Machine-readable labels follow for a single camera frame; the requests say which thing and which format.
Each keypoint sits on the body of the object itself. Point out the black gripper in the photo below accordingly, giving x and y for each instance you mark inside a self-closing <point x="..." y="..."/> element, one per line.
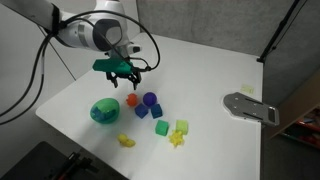
<point x="124" y="75"/>

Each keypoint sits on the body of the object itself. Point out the orange toy figure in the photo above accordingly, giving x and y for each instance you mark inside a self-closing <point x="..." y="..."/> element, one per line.
<point x="132" y="99"/>

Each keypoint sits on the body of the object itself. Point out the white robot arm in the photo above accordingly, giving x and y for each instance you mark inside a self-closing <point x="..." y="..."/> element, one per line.
<point x="86" y="33"/>

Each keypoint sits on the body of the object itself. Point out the green bowl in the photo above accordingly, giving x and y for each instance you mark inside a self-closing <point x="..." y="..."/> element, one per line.
<point x="110" y="103"/>

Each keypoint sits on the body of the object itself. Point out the purple spiky ball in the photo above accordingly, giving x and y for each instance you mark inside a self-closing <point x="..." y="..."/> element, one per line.
<point x="149" y="99"/>

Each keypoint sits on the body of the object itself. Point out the dark blue cube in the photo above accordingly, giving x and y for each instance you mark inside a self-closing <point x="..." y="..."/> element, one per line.
<point x="141" y="111"/>

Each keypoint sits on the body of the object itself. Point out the light blue bear toy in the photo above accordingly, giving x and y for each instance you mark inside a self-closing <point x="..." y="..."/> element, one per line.
<point x="101" y="114"/>

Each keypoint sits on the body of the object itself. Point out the teal blue cube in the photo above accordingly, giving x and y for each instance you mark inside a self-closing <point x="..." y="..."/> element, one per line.
<point x="156" y="111"/>

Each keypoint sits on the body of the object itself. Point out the yellow duck toy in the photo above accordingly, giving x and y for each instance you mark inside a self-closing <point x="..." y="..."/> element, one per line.
<point x="126" y="141"/>

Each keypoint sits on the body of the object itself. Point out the lime green cube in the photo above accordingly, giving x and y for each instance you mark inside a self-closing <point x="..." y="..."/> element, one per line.
<point x="182" y="127"/>

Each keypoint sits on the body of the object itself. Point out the yellow spiky star toy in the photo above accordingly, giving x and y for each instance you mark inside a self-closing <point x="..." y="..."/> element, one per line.
<point x="176" y="138"/>

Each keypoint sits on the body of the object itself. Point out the pale yellow tape piece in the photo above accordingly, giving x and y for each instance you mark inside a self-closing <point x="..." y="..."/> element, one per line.
<point x="247" y="88"/>

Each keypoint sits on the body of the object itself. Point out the grey metal mounting plate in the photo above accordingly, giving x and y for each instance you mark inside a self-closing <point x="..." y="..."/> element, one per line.
<point x="246" y="107"/>

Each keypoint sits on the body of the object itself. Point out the black tripod pole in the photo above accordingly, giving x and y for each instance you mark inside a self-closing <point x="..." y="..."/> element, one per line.
<point x="278" y="31"/>

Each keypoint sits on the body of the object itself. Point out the wooden toy shelf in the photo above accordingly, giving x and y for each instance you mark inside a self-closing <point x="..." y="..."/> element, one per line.
<point x="300" y="110"/>

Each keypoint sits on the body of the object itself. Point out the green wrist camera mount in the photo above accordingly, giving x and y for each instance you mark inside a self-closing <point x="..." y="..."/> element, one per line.
<point x="113" y="65"/>

